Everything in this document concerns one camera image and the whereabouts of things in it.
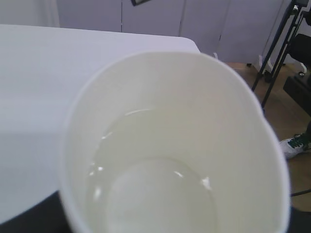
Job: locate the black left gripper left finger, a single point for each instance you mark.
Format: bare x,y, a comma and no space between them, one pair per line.
46,217

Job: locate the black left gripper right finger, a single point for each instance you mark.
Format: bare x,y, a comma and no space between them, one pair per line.
300,221

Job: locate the white paper cup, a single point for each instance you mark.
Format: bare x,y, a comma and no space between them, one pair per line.
171,142

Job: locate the white green sneaker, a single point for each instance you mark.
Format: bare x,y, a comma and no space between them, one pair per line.
298,144

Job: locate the black box on floor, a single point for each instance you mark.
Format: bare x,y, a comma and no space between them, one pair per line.
299,89

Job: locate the black office chair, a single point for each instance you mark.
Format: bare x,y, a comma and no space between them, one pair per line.
300,49

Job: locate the black tripod stand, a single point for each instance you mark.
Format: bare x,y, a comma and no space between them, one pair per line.
296,16

